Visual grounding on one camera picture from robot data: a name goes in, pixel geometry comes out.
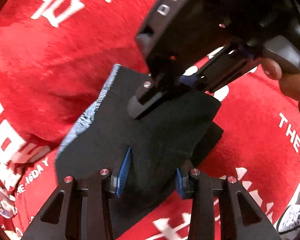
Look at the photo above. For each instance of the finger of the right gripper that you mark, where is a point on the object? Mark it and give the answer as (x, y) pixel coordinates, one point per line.
(153, 93)
(230, 63)

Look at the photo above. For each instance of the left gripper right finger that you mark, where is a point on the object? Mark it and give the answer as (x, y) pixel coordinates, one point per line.
(240, 215)

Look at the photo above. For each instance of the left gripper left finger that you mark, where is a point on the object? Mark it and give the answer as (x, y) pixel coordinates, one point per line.
(79, 208)

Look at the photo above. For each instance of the black pants blue trim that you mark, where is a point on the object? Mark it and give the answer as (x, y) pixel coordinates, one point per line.
(160, 142)

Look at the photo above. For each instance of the person's right hand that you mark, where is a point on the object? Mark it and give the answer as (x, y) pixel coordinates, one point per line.
(289, 83)

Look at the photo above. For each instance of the white printed label tag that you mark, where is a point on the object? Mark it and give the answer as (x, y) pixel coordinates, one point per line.
(290, 219)

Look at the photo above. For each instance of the printed picture pillow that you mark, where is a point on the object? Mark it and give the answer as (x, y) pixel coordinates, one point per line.
(7, 204)

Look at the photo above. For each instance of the red wedding sofa cover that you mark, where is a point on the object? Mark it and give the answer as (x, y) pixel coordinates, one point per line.
(55, 56)

